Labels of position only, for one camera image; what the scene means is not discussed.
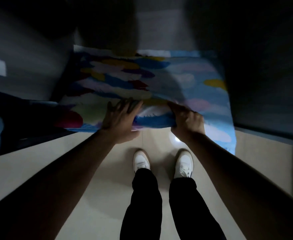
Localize person's right hand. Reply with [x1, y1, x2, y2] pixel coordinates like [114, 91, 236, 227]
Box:
[167, 101, 206, 142]

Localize person's left hand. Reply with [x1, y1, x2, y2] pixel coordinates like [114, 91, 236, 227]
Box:
[101, 98, 144, 144]

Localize colourful feather print bedsheet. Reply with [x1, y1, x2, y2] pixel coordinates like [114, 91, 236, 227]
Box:
[55, 45, 236, 155]

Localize person's left forearm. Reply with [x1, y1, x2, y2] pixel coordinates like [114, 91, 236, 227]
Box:
[0, 129, 124, 240]

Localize person's right forearm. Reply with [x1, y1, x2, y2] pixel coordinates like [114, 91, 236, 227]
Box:
[180, 133, 293, 240]

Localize white right shoe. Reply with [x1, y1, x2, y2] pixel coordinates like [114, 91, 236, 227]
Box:
[173, 149, 194, 179]

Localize white shoe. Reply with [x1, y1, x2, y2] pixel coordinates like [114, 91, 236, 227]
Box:
[173, 149, 194, 179]
[133, 149, 151, 174]

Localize white left shoe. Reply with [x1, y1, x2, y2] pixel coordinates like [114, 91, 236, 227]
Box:
[133, 149, 151, 174]

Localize black right trouser leg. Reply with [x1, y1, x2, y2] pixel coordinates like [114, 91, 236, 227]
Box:
[169, 177, 227, 240]

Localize black trouser leg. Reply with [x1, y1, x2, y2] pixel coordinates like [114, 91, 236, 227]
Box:
[169, 177, 227, 240]
[120, 168, 162, 240]

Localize black left trouser leg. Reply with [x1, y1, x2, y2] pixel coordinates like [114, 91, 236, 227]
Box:
[120, 168, 162, 240]

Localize dark bed frame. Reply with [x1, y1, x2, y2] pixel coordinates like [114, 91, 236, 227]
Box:
[0, 88, 74, 156]

